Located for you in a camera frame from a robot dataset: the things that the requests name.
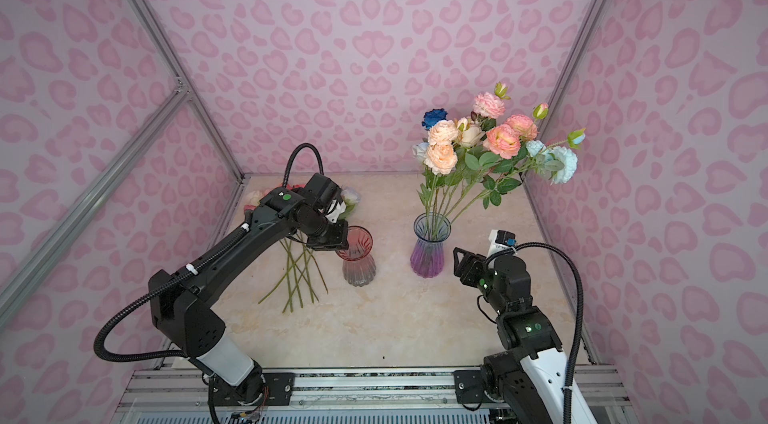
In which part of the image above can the red glass vase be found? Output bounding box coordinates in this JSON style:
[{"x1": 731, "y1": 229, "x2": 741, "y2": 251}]
[{"x1": 336, "y1": 226, "x2": 376, "y2": 287}]

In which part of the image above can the purple blue glass vase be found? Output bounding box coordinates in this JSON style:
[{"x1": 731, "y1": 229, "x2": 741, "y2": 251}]
[{"x1": 410, "y1": 213, "x2": 452, "y2": 279}]

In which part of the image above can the peach rose stem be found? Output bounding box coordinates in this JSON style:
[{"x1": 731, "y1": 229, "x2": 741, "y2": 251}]
[{"x1": 423, "y1": 120, "x2": 459, "y2": 220}]

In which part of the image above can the pink green carnation stem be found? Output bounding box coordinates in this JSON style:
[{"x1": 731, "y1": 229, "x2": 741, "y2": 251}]
[{"x1": 440, "y1": 103, "x2": 549, "y2": 219}]

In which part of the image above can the dark blue artificial rose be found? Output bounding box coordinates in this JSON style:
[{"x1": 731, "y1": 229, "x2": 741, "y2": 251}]
[{"x1": 421, "y1": 109, "x2": 447, "y2": 131}]

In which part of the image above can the pink carnation double stem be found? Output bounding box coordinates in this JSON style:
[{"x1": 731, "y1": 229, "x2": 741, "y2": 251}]
[{"x1": 472, "y1": 82, "x2": 509, "y2": 119}]

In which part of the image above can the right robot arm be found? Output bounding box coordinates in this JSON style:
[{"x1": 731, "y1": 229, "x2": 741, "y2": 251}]
[{"x1": 453, "y1": 248, "x2": 596, "y2": 423}]

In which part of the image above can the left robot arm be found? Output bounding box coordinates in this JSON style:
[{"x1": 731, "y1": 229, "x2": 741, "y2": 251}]
[{"x1": 148, "y1": 174, "x2": 348, "y2": 403}]

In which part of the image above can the red pink rose stem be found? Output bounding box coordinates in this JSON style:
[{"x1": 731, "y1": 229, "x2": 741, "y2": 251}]
[{"x1": 258, "y1": 232, "x2": 329, "y2": 313}]

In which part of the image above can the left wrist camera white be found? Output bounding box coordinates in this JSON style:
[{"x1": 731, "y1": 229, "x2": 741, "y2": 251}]
[{"x1": 325, "y1": 199, "x2": 347, "y2": 224}]

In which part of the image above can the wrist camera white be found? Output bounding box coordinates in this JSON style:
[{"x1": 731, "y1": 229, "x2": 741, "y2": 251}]
[
  {"x1": 325, "y1": 199, "x2": 347, "y2": 224},
  {"x1": 488, "y1": 230, "x2": 517, "y2": 257}
]

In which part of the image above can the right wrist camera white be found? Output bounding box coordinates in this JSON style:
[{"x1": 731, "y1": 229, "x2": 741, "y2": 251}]
[{"x1": 488, "y1": 230, "x2": 517, "y2": 257}]

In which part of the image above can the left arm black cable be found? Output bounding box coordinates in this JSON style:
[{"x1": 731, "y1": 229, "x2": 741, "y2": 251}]
[{"x1": 92, "y1": 143, "x2": 325, "y2": 424}]

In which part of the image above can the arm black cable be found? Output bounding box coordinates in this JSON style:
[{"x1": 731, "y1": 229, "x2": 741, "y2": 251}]
[
  {"x1": 92, "y1": 143, "x2": 325, "y2": 424},
  {"x1": 485, "y1": 241, "x2": 586, "y2": 424}
]

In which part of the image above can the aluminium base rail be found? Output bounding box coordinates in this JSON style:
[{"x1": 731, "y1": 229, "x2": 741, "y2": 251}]
[{"x1": 110, "y1": 363, "x2": 637, "y2": 424}]

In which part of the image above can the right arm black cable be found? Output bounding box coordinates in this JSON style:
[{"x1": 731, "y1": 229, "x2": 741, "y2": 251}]
[{"x1": 485, "y1": 241, "x2": 586, "y2": 424}]

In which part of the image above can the aluminium frame corner post left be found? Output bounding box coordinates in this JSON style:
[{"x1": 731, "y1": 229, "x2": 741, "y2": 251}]
[{"x1": 127, "y1": 0, "x2": 245, "y2": 183}]

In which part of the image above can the aluminium frame corner post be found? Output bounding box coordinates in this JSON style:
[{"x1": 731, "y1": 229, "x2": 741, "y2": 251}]
[
  {"x1": 127, "y1": 0, "x2": 245, "y2": 183},
  {"x1": 517, "y1": 0, "x2": 609, "y2": 116}
]

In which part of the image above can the diagonal aluminium frame bar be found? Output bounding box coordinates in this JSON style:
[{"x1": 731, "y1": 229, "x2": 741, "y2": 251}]
[{"x1": 1, "y1": 86, "x2": 188, "y2": 328}]

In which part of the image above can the aluminium frame corner post right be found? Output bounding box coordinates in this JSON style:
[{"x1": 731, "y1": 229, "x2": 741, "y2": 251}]
[{"x1": 517, "y1": 0, "x2": 609, "y2": 116}]

